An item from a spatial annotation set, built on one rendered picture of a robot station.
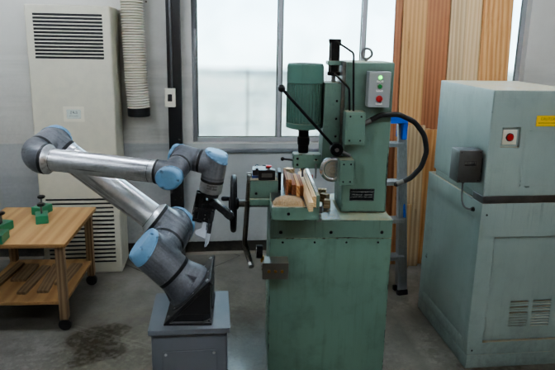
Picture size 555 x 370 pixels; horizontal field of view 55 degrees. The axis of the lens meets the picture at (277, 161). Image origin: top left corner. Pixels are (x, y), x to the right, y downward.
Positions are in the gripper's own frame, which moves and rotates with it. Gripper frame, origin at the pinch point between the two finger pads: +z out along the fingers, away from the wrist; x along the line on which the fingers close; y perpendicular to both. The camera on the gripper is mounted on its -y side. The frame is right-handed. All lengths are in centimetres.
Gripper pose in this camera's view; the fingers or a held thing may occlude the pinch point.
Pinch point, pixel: (206, 239)
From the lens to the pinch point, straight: 217.2
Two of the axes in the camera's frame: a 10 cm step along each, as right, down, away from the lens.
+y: -9.7, -1.6, -2.0
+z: -2.1, 9.4, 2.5
